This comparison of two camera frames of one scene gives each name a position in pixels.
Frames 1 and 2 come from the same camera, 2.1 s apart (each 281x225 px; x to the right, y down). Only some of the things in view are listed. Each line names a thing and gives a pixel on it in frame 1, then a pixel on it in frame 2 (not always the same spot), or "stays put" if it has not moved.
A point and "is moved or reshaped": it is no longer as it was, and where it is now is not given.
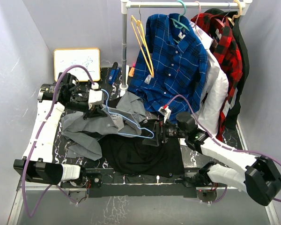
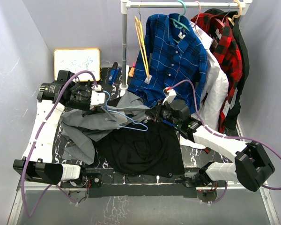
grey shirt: [124, 117] is moved or reshaped
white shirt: [210, 114] stays put
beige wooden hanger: [235, 16] stays put
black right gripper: [155, 141] to [154, 113]
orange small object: [131, 72] stays put
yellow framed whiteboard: [89, 58] stays put
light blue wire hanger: [126, 121] to [130, 118]
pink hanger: [196, 22] stays put
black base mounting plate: [106, 183] stays put
